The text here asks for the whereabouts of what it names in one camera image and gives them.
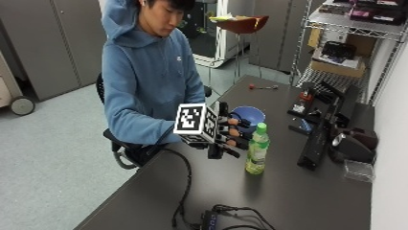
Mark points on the black office chair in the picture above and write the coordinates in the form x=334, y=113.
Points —
x=123, y=150

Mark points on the the person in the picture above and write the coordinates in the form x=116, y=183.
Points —
x=144, y=80

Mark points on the black bag on shelf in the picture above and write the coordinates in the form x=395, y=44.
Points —
x=340, y=50

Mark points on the green drink bottle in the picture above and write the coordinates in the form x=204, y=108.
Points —
x=257, y=150

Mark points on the white marker cube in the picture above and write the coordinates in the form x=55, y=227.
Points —
x=195, y=122

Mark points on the black tray with red part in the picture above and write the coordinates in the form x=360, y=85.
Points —
x=302, y=103

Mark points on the grey rolling cart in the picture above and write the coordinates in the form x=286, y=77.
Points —
x=13, y=92

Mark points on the cardboard box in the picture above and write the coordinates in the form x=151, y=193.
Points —
x=338, y=65

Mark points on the clear plastic case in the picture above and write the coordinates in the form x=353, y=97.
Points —
x=360, y=170

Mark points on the grey storage cabinet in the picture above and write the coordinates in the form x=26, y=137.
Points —
x=51, y=44

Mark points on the red-tipped small tool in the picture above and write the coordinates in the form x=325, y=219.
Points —
x=263, y=87

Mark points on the small blue and black device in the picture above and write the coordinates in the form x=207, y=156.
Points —
x=302, y=125

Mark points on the long black box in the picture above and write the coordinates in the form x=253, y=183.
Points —
x=318, y=140

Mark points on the blue bowl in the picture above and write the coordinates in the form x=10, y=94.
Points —
x=251, y=115

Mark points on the black usb hub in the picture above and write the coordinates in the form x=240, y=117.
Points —
x=209, y=220

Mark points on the brown bar stool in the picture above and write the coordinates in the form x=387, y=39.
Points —
x=244, y=28

